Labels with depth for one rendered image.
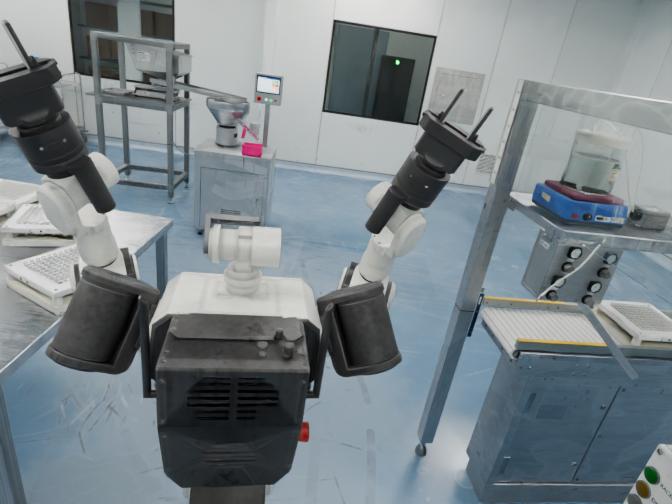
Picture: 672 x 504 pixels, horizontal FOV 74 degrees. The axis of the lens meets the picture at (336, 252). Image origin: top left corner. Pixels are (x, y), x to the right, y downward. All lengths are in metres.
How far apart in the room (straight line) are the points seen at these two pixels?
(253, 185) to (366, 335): 3.15
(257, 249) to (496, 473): 1.60
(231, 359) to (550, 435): 1.61
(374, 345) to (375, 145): 5.94
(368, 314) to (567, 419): 1.38
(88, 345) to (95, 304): 0.06
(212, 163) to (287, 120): 2.85
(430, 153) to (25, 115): 0.64
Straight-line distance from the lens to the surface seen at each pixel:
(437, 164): 0.82
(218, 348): 0.65
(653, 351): 1.91
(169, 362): 0.63
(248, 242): 0.72
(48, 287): 1.48
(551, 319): 1.90
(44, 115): 0.82
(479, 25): 6.79
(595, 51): 7.44
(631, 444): 2.31
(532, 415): 1.94
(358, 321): 0.77
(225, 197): 3.91
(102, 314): 0.77
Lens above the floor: 1.64
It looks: 24 degrees down
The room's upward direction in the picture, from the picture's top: 9 degrees clockwise
